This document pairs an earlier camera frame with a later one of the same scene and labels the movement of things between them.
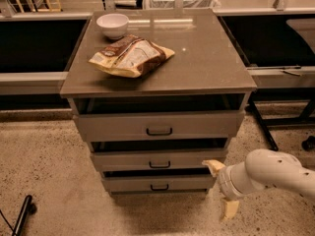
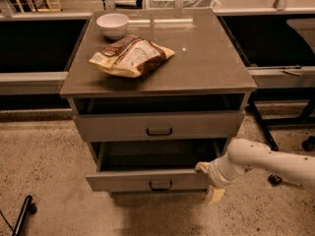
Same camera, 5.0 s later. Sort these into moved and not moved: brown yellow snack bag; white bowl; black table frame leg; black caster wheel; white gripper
Moved: white gripper
Not moved: brown yellow snack bag; white bowl; black table frame leg; black caster wheel
